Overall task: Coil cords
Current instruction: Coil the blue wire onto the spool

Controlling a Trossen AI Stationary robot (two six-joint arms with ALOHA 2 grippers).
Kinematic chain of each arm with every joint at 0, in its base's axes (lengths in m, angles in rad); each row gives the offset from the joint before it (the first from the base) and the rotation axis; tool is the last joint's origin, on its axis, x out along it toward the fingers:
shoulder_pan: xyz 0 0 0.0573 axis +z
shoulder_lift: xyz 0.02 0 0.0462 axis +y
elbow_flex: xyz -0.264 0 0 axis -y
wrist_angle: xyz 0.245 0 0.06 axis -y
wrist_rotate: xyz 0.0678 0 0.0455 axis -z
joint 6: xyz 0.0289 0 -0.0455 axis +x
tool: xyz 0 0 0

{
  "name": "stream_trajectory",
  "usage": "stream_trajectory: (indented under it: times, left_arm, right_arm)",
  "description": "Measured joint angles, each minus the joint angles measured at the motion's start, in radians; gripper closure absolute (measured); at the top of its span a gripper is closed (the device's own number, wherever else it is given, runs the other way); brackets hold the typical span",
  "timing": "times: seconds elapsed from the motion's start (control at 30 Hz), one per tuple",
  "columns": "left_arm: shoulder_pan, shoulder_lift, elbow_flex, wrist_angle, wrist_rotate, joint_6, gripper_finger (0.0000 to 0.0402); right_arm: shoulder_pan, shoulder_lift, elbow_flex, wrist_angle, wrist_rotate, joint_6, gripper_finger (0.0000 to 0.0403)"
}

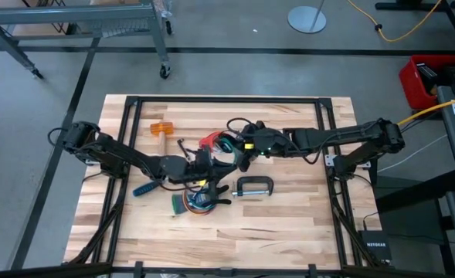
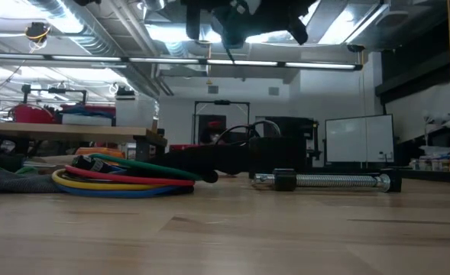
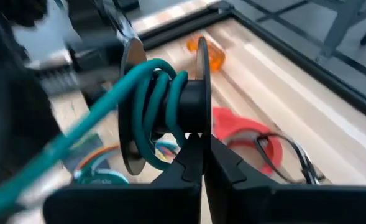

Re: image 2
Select white cabinet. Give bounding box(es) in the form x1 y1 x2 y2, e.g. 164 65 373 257
115 95 160 129

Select silver ceiling duct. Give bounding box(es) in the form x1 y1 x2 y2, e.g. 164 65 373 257
29 0 174 97

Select black rectangular stand frame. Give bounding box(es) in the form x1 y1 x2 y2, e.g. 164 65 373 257
193 99 251 145

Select blue and red stacked items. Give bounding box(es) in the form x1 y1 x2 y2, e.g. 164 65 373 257
58 105 117 118

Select yellow resistance band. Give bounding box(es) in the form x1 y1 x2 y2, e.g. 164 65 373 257
50 168 169 193

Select black table edge rail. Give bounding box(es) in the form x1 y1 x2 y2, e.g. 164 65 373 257
400 168 450 185

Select red resistance band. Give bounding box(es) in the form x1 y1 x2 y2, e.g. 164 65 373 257
63 164 196 188

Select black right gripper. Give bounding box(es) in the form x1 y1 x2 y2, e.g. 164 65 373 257
254 0 319 47

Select blue and white item pile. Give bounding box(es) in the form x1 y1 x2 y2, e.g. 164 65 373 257
419 144 450 160

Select yellow cord reel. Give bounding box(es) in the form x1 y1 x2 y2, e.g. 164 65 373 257
24 21 50 44

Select green resistance band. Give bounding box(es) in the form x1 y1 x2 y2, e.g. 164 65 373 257
87 153 204 182

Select thin yellow hanging cord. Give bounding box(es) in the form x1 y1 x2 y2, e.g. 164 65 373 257
206 48 214 86

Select black foam handle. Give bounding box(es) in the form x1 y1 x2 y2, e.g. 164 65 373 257
151 147 220 184

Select black equipment cabinet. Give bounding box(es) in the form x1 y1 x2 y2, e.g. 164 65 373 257
264 116 322 161

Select person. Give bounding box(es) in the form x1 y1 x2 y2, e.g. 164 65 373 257
200 121 228 145

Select red bin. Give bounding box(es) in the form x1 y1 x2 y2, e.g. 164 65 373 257
8 103 60 125

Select black resistance band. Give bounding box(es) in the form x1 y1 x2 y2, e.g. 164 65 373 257
105 167 196 181

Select black rig frame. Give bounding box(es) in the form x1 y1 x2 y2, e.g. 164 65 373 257
21 83 89 107

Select black strap with grey label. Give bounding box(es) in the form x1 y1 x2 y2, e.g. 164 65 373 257
71 155 113 174

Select wooden workbench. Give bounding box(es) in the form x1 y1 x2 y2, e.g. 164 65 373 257
0 121 169 162

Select white desk lamp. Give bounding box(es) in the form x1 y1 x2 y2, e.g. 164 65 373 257
422 110 450 133

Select white whiteboard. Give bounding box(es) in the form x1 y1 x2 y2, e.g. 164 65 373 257
325 114 395 165

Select black clamp with silver screw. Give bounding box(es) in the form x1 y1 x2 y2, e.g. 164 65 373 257
252 167 403 193

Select orange flat object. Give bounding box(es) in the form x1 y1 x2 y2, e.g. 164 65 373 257
75 147 127 160

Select black cable loop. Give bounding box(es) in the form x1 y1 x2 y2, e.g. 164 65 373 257
213 122 262 147

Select grey cloth with green trim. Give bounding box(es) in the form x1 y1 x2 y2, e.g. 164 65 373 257
0 164 63 194

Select blue resistance band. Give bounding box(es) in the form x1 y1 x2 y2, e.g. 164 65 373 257
59 184 194 199

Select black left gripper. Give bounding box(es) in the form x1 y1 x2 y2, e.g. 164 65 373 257
186 0 257 49

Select long ceiling light bar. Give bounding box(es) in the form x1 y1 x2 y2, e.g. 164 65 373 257
0 52 364 73

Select row of white bottles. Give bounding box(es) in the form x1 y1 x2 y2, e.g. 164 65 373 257
410 157 450 172

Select white flat box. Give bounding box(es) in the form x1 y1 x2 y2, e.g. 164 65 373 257
61 113 115 128

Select grey cable loop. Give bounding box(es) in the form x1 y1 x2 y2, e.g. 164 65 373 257
251 119 283 138

